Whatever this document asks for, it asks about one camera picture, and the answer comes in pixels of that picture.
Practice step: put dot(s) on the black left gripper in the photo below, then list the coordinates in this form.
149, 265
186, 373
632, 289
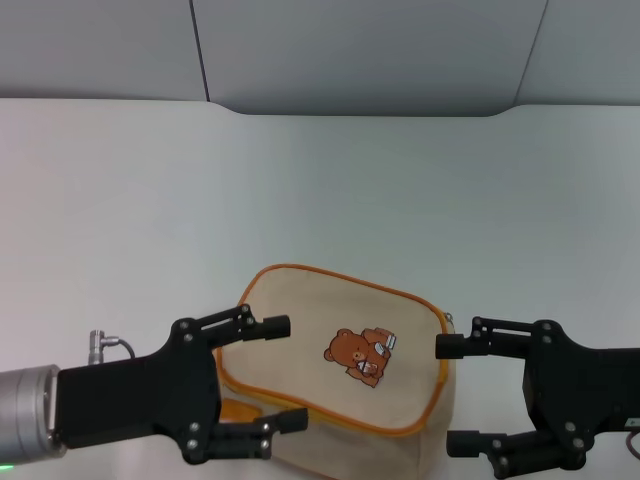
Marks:
135, 400

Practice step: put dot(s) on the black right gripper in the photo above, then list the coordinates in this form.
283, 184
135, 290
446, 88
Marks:
580, 390

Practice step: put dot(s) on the beige food bag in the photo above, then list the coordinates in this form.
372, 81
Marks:
300, 350

